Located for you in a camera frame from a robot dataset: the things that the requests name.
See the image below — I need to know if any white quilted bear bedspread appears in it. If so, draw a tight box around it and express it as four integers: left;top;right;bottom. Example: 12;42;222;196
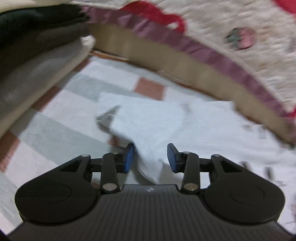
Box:
78;1;295;118

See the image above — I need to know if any dark grey folded sweater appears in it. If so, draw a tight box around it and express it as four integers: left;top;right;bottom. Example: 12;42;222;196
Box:
1;23;89;78

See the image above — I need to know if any light grey abc t-shirt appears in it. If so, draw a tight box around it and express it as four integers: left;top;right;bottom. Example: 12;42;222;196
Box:
97;93;295;232

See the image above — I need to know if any checkered cartoon floor rug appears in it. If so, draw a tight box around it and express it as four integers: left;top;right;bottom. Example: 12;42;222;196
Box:
1;56;217;234

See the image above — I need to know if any beige bed frame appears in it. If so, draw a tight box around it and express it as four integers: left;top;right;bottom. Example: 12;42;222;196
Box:
90;23;295;144

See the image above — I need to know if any grey cream folded garment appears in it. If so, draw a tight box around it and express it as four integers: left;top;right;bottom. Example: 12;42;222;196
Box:
1;35;96;136

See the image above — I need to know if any black folded garment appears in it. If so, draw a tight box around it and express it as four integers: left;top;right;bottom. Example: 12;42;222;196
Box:
0;4;91;56

